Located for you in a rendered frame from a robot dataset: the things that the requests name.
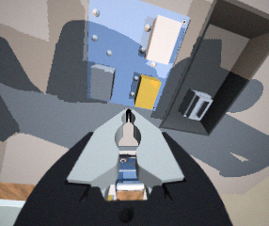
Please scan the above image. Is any yellow rectangular block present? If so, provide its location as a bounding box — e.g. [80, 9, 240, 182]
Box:
[134, 74, 161, 109]

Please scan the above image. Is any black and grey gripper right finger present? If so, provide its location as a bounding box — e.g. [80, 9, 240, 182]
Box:
[129, 108, 233, 226]

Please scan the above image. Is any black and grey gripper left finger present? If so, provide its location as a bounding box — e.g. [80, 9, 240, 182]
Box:
[13, 108, 129, 226]

